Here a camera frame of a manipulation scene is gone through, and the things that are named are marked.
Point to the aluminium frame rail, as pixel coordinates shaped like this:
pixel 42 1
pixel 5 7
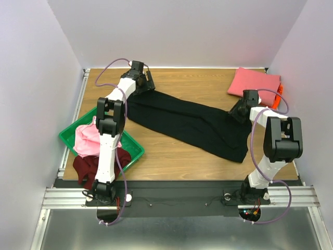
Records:
pixel 290 221

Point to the pink t shirt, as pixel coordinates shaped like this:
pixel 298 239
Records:
pixel 88 140

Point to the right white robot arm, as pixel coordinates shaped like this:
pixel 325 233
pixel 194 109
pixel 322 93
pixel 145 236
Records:
pixel 283 143

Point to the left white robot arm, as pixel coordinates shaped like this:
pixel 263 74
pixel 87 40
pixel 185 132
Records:
pixel 111 115

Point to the folded coral t shirt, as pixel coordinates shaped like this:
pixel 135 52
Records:
pixel 247 79

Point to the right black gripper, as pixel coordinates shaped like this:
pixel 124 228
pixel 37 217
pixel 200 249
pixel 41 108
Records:
pixel 238 112

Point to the black t shirt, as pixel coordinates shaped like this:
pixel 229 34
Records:
pixel 210 129

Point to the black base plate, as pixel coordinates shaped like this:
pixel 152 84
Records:
pixel 177 198

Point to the folded orange t shirt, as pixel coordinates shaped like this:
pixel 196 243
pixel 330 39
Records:
pixel 269 99

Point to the green plastic tray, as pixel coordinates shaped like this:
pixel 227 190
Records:
pixel 68 137

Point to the dark red t shirt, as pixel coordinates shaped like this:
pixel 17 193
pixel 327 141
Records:
pixel 86 167

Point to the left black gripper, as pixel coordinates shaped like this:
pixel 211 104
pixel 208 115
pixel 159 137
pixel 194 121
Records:
pixel 149 85

